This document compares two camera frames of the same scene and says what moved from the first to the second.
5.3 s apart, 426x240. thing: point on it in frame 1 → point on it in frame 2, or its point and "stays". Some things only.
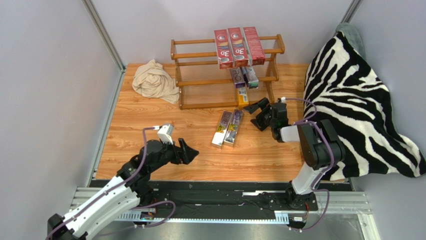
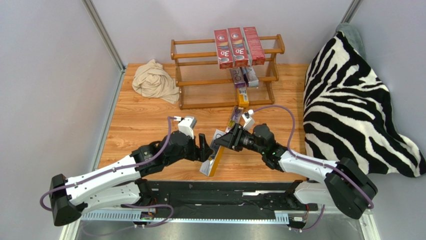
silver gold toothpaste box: (221, 130) → (210, 164)
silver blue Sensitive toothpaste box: (238, 78) stays
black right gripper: (263, 114) → (236, 138)
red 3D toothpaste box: (223, 49) stays
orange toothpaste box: (242, 96) stays
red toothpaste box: (254, 46) stays
